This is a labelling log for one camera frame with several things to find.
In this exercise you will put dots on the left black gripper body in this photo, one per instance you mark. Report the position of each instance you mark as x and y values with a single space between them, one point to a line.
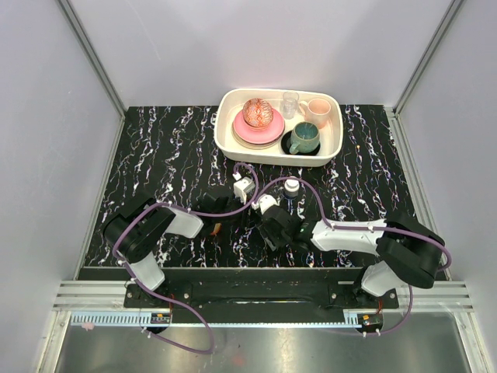
234 218

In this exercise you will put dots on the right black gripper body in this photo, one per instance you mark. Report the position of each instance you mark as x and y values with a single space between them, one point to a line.
273 240

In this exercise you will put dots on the white pill bottle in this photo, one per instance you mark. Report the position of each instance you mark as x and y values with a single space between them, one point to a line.
291 188

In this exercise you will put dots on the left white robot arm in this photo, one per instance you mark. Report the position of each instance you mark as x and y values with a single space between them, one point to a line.
137 246

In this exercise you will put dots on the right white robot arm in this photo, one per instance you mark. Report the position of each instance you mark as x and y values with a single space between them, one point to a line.
408 252

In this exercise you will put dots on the cream plate under pink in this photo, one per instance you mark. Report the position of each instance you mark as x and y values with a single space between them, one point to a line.
251 145

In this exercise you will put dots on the black saucer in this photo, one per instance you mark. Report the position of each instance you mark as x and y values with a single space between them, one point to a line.
285 146

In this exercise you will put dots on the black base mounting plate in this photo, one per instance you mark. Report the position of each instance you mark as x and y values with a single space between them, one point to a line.
278 295

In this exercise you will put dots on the green ceramic mug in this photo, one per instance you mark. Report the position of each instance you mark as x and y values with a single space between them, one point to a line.
304 138

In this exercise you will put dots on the orange patterned bowl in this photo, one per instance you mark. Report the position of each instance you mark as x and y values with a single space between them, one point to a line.
257 113

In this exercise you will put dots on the white rectangular dish tub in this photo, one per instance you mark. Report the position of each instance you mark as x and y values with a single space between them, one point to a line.
331 136

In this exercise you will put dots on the pink ceramic mug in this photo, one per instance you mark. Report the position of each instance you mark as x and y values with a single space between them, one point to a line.
316 111

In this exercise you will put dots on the clear drinking glass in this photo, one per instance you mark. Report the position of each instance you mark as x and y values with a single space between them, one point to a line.
289 104

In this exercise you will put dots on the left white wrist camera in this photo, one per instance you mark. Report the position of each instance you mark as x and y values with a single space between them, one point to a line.
246 189

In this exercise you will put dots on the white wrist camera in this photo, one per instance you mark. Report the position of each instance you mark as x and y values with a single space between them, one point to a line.
246 189
264 203

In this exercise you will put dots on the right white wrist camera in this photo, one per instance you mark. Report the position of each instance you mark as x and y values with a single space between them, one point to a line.
264 203

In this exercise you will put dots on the white slotted cable duct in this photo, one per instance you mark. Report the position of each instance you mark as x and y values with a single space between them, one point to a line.
147 319

